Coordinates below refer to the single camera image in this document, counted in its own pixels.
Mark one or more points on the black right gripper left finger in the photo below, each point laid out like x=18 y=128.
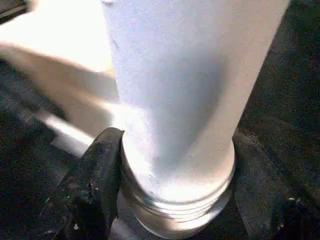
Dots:
x=92 y=187

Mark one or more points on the black work mat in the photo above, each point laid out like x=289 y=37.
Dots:
x=287 y=112

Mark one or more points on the white plastic table leg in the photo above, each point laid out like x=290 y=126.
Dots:
x=187 y=100

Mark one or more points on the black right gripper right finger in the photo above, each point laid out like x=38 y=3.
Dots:
x=275 y=200

